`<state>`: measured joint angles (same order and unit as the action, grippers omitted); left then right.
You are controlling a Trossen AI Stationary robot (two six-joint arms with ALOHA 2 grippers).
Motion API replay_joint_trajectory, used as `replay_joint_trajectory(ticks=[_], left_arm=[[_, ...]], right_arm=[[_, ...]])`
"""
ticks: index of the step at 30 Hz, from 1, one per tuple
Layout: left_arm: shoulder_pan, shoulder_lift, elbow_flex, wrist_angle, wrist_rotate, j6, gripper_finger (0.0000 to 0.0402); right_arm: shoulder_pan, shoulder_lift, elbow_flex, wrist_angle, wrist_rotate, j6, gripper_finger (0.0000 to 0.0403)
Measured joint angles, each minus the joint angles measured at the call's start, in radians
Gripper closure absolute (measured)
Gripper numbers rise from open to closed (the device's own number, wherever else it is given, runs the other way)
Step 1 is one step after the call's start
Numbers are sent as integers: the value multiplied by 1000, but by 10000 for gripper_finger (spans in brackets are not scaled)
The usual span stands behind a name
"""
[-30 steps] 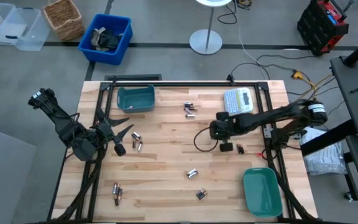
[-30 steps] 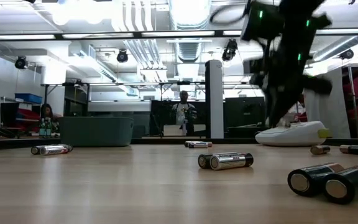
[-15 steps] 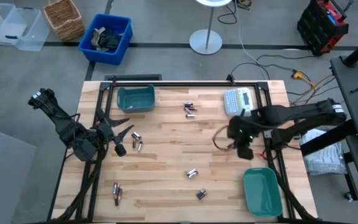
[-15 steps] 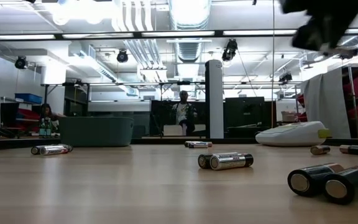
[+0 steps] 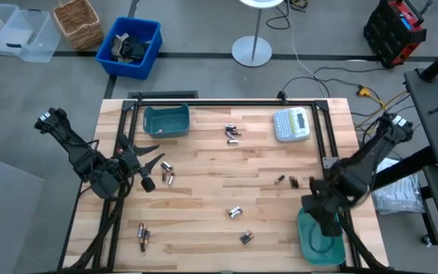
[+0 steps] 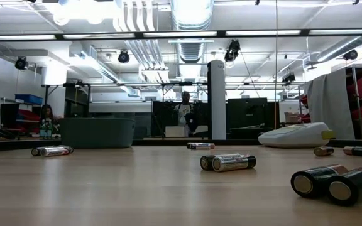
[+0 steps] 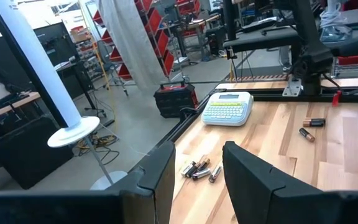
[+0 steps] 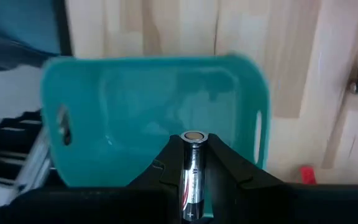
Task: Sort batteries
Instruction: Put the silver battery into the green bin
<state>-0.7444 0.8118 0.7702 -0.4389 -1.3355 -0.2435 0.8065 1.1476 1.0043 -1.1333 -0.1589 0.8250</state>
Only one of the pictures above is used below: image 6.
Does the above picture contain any silver red-print battery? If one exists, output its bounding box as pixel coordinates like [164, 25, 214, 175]
[40, 146, 72, 158]
[190, 143, 212, 151]

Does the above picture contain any black copper-top battery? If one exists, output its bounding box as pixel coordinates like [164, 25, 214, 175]
[290, 164, 349, 199]
[327, 166, 362, 207]

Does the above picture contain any dark copper-end battery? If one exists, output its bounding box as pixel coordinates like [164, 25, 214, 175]
[313, 146, 335, 158]

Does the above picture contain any person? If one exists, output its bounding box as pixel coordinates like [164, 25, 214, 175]
[39, 104, 59, 139]
[173, 90, 202, 138]

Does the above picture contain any silver black AA battery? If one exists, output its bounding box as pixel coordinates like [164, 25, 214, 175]
[199, 153, 243, 171]
[211, 154, 257, 173]

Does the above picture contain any black monitor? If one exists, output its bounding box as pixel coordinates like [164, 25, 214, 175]
[226, 97, 268, 129]

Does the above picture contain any black ceiling spotlight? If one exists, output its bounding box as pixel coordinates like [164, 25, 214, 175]
[282, 72, 297, 84]
[117, 50, 131, 65]
[343, 49, 359, 61]
[14, 56, 30, 71]
[224, 39, 241, 63]

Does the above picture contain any dark teal plastic bin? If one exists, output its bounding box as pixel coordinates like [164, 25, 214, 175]
[58, 117, 136, 149]

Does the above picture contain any cardboard box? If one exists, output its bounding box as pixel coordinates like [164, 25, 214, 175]
[283, 112, 301, 124]

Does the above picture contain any white label maker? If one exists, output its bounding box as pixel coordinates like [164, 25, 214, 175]
[258, 122, 335, 149]

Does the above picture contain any grey hanging cloth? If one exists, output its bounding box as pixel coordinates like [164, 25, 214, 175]
[305, 67, 356, 141]

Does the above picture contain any blue lidded storage box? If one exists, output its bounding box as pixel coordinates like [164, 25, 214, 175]
[14, 94, 43, 105]

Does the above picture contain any black aluminium table frame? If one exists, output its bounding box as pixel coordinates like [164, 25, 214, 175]
[0, 28, 362, 148]

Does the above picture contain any silver ventilation duct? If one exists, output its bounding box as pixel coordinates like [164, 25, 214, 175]
[316, 35, 362, 63]
[169, 0, 215, 79]

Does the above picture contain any thin hanging cable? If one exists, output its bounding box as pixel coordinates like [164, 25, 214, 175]
[274, 0, 278, 130]

